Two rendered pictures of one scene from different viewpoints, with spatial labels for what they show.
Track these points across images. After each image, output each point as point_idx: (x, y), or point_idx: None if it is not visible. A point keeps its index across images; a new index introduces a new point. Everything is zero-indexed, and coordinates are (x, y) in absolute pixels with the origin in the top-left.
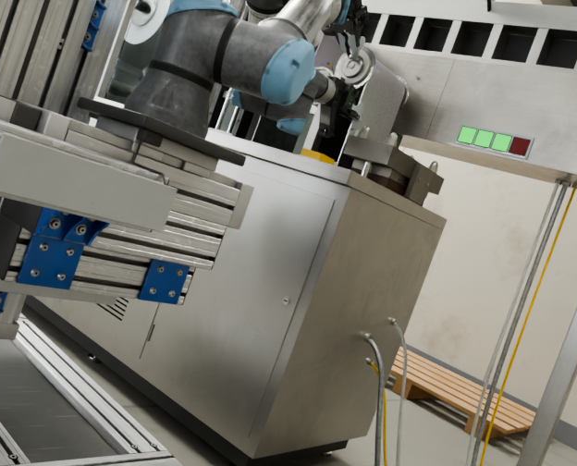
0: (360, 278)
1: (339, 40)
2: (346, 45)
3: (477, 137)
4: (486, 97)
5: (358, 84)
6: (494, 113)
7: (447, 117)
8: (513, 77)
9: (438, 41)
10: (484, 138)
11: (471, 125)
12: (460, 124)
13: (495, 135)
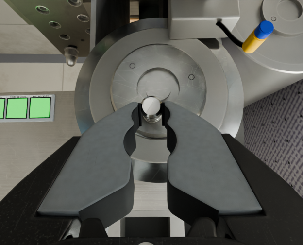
0: None
1: (225, 157)
2: (173, 138)
3: (25, 108)
4: (31, 162)
5: (115, 41)
6: (15, 143)
7: (76, 124)
8: (4, 196)
9: (150, 234)
10: (15, 109)
11: (41, 122)
12: (56, 120)
13: (4, 115)
